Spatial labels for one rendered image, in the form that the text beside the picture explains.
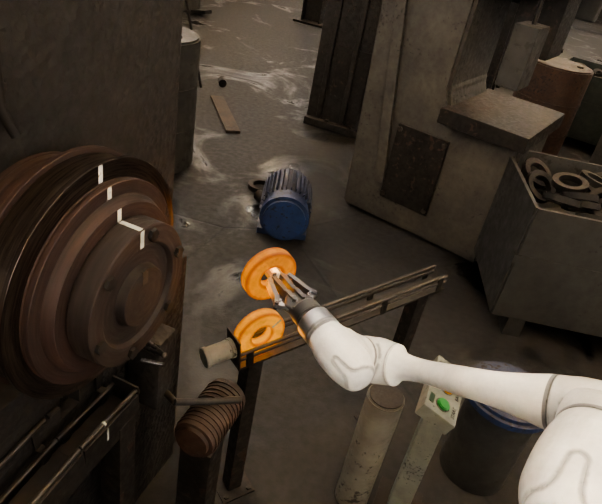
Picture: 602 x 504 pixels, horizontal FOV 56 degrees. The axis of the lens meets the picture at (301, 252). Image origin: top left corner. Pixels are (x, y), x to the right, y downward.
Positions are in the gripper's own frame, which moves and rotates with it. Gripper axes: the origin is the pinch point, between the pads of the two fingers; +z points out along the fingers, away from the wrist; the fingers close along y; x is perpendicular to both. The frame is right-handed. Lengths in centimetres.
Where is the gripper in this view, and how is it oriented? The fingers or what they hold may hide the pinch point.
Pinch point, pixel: (270, 269)
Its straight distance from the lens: 151.5
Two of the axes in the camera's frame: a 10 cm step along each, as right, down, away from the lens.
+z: -5.3, -5.7, 6.3
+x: 2.0, -8.0, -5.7
